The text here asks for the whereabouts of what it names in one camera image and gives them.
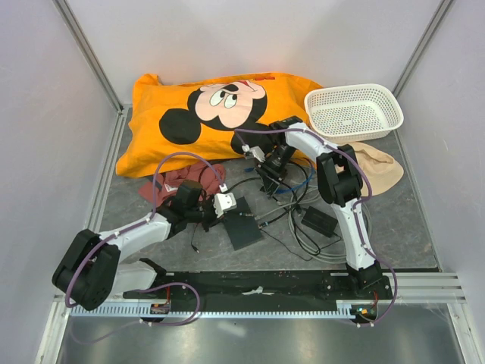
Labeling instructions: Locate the black network switch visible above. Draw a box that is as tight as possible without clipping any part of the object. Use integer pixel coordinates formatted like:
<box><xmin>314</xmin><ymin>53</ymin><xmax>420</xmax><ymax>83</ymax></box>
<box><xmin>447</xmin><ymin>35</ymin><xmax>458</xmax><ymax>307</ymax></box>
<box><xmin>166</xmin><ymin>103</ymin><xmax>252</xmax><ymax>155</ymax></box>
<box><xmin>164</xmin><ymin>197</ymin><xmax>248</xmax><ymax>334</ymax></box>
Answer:
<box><xmin>223</xmin><ymin>197</ymin><xmax>263</xmax><ymax>250</ymax></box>

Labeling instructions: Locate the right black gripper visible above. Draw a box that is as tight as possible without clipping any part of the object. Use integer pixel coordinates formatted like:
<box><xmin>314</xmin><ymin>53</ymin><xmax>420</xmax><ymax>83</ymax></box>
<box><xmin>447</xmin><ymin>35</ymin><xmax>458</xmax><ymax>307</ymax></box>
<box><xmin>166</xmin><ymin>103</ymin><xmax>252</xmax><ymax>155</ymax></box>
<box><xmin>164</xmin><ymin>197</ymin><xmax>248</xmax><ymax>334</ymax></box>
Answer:
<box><xmin>253</xmin><ymin>145</ymin><xmax>296</xmax><ymax>200</ymax></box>

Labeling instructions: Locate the orange cartoon mouse pillow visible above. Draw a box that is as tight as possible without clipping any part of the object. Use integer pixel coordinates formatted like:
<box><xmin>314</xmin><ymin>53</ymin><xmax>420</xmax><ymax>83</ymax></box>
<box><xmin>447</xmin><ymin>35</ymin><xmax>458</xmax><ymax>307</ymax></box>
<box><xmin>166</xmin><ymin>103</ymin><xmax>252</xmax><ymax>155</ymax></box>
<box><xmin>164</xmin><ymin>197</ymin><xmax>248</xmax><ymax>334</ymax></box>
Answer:
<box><xmin>116</xmin><ymin>72</ymin><xmax>321</xmax><ymax>178</ymax></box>

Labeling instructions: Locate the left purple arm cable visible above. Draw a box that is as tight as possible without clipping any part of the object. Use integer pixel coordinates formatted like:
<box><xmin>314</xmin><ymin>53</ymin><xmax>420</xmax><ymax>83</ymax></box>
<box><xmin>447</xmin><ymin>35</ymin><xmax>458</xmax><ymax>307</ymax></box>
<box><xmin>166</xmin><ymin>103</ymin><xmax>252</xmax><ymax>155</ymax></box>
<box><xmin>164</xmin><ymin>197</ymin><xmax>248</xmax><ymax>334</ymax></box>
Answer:
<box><xmin>64</xmin><ymin>151</ymin><xmax>228</xmax><ymax>308</ymax></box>

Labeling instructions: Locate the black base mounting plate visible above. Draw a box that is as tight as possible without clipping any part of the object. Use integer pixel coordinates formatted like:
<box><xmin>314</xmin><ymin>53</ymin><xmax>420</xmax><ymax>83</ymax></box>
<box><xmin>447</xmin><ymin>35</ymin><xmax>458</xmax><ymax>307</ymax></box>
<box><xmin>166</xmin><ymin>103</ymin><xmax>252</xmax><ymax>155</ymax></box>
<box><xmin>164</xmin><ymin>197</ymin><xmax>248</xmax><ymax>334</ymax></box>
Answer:
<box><xmin>123</xmin><ymin>269</ymin><xmax>392</xmax><ymax>303</ymax></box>

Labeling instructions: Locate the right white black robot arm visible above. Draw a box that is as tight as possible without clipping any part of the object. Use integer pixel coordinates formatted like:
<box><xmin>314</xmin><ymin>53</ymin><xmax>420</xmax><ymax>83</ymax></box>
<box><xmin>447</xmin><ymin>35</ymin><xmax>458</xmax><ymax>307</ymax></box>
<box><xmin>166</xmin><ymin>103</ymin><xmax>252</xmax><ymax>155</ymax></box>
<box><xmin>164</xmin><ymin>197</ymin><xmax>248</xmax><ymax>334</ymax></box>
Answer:
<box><xmin>257</xmin><ymin>117</ymin><xmax>383</xmax><ymax>299</ymax></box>

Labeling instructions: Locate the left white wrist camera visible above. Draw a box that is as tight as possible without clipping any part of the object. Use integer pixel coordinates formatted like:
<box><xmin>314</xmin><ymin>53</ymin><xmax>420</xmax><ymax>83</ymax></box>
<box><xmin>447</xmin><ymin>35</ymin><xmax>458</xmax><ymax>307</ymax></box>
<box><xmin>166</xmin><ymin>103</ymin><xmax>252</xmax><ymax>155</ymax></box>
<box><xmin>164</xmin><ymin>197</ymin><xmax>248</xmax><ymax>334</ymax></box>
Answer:
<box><xmin>213</xmin><ymin>193</ymin><xmax>236</xmax><ymax>216</ymax></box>

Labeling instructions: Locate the white perforated plastic basket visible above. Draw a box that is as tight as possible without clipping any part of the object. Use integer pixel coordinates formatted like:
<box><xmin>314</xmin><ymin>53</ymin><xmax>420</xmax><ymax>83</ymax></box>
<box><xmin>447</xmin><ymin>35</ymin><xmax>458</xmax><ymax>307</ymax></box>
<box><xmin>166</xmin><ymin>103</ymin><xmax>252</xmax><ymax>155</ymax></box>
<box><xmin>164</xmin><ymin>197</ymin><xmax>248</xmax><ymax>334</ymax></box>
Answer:
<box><xmin>305</xmin><ymin>83</ymin><xmax>404</xmax><ymax>144</ymax></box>

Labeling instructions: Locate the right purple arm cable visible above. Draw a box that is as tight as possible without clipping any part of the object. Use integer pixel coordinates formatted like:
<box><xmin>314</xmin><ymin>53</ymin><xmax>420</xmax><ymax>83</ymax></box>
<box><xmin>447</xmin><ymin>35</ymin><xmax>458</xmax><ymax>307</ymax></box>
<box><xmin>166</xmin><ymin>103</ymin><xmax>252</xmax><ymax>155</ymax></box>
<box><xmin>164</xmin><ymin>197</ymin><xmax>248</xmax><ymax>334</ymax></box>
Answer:
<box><xmin>233</xmin><ymin>127</ymin><xmax>398</xmax><ymax>327</ymax></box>

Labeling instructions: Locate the black power adapter brick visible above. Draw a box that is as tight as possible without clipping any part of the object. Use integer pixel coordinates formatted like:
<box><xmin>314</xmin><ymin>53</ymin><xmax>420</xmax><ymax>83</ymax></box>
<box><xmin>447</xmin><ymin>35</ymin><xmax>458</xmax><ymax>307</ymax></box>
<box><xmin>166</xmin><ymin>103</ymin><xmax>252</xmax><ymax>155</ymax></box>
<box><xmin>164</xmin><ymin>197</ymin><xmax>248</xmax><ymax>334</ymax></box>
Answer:
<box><xmin>302</xmin><ymin>206</ymin><xmax>338</xmax><ymax>237</ymax></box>

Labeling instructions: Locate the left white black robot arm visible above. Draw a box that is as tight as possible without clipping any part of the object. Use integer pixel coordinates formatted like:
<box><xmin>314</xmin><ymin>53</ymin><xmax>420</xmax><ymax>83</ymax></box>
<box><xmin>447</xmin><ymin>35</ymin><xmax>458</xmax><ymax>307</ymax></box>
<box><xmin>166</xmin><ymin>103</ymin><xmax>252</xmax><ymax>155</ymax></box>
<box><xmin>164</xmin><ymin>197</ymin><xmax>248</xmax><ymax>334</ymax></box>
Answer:
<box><xmin>52</xmin><ymin>180</ymin><xmax>236</xmax><ymax>311</ymax></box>

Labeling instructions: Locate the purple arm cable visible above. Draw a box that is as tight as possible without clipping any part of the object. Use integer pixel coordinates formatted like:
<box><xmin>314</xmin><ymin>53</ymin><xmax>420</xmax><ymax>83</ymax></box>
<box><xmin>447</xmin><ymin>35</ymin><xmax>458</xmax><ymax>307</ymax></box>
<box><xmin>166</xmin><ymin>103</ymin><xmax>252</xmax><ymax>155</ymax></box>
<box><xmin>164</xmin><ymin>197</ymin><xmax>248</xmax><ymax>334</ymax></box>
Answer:
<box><xmin>64</xmin><ymin>151</ymin><xmax>228</xmax><ymax>308</ymax></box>
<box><xmin>233</xmin><ymin>127</ymin><xmax>398</xmax><ymax>327</ymax></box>

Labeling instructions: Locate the black mains plug cord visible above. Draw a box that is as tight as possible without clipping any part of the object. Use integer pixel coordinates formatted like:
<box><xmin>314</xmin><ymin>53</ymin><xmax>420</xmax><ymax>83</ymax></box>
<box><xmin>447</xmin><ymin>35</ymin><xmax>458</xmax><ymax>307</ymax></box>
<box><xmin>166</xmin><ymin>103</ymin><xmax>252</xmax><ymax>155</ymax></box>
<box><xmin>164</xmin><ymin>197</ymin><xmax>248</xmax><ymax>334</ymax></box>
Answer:
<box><xmin>225</xmin><ymin>176</ymin><xmax>266</xmax><ymax>194</ymax></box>

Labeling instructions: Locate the blue ethernet cable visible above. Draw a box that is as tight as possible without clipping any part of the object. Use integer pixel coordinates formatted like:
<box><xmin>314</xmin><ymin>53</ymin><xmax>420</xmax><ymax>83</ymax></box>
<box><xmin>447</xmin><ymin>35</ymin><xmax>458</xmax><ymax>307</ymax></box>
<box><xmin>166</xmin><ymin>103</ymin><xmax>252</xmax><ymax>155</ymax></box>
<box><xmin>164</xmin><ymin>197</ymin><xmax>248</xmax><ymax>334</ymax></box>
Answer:
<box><xmin>244</xmin><ymin>165</ymin><xmax>316</xmax><ymax>195</ymax></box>

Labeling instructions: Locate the grey slotted cable duct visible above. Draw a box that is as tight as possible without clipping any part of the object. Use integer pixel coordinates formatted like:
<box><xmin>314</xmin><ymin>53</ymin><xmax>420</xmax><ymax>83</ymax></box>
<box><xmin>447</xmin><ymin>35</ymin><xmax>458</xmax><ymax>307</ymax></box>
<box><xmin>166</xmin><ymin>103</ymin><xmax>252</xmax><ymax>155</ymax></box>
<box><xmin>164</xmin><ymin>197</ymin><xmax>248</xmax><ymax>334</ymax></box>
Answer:
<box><xmin>70</xmin><ymin>301</ymin><xmax>365</xmax><ymax>319</ymax></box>

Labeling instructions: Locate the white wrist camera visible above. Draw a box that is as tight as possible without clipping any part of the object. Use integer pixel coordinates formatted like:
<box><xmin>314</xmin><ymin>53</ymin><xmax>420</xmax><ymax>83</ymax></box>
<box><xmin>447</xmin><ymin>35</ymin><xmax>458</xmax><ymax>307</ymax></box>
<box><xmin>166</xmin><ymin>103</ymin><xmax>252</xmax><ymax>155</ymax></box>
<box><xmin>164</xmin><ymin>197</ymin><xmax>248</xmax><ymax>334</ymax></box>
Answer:
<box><xmin>213</xmin><ymin>193</ymin><xmax>236</xmax><ymax>216</ymax></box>
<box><xmin>242</xmin><ymin>144</ymin><xmax>265</xmax><ymax>162</ymax></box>

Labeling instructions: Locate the black power plug cable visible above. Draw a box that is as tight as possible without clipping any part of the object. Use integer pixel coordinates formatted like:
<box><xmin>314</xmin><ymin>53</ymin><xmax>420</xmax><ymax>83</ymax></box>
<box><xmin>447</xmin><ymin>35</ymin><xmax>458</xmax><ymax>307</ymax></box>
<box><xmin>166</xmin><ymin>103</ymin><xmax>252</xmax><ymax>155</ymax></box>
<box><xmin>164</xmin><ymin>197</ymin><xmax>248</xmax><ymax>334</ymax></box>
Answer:
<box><xmin>189</xmin><ymin>223</ymin><xmax>205</xmax><ymax>254</ymax></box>

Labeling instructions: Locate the beige cloth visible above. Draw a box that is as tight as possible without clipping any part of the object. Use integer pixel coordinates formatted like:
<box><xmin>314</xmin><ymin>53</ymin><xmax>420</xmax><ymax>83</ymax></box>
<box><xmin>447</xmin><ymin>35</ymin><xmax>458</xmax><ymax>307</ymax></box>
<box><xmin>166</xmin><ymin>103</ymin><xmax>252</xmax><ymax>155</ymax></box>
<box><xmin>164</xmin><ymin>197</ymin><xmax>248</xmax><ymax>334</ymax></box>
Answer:
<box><xmin>350</xmin><ymin>142</ymin><xmax>404</xmax><ymax>196</ymax></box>

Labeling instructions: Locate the red cloth garment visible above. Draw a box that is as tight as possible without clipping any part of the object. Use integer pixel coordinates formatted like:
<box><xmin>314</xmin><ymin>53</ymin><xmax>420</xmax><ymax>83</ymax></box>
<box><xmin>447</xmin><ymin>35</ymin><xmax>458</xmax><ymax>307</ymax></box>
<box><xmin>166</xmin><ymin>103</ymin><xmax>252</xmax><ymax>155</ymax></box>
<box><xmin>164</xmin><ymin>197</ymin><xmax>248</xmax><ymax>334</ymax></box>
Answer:
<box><xmin>138</xmin><ymin>162</ymin><xmax>220</xmax><ymax>206</ymax></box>

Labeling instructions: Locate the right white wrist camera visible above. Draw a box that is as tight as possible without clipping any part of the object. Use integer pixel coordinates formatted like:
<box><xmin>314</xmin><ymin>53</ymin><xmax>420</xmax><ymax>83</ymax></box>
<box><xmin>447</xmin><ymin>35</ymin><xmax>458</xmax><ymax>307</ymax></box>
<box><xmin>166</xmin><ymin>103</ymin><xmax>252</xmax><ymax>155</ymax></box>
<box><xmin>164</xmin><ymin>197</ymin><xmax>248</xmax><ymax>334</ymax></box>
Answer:
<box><xmin>242</xmin><ymin>144</ymin><xmax>265</xmax><ymax>162</ymax></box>

